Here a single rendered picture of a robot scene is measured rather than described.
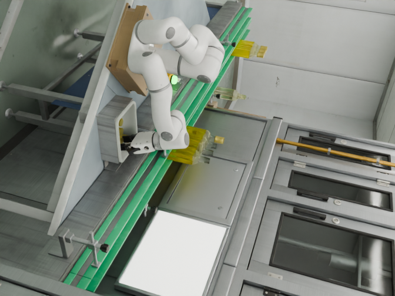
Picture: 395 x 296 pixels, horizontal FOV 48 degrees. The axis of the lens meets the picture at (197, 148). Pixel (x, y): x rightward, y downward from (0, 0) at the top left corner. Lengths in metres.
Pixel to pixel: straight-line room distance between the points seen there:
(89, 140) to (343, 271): 1.14
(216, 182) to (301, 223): 0.44
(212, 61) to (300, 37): 6.30
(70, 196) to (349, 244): 1.18
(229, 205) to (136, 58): 0.81
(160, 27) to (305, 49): 6.64
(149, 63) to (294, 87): 6.99
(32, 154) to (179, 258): 1.03
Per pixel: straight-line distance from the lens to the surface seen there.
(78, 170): 1.73
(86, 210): 1.75
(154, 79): 1.58
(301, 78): 8.34
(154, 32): 1.57
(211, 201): 2.02
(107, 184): 1.84
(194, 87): 2.32
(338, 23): 7.89
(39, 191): 2.19
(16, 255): 1.95
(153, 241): 1.85
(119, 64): 1.74
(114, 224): 1.71
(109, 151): 1.83
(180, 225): 1.91
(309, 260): 1.93
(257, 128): 2.57
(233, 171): 2.19
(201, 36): 1.73
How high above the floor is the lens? 1.53
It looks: 13 degrees down
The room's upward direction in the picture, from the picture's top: 103 degrees clockwise
